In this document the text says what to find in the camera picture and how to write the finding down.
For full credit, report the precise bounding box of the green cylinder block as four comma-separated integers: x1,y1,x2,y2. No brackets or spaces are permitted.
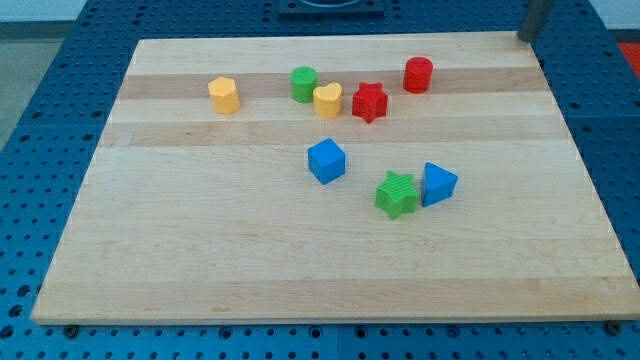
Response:
290,66,318,103

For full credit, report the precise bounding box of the wooden board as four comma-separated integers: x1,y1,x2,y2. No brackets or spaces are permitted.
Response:
32,31,639,325

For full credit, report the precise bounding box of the blue cube block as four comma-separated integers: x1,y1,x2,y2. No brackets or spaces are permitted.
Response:
307,138,346,185

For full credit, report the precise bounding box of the green star block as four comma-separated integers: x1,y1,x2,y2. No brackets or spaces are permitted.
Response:
374,170,419,219

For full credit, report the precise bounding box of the yellow heart block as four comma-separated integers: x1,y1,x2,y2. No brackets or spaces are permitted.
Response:
313,82,342,119

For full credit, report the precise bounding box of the red star block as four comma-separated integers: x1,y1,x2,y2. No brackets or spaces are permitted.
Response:
352,82,388,124

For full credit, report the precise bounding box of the blue triangle block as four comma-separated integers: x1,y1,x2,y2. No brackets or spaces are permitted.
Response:
421,162,458,207

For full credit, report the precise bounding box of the yellow hexagon block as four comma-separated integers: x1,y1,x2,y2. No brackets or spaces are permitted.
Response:
208,77,241,115

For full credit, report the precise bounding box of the red cylinder block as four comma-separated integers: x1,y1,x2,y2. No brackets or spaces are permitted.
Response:
403,56,433,94

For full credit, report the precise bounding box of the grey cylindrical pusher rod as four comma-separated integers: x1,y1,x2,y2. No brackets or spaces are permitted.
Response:
517,0,555,43

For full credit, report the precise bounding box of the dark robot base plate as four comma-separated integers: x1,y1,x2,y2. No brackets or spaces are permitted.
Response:
275,0,385,18

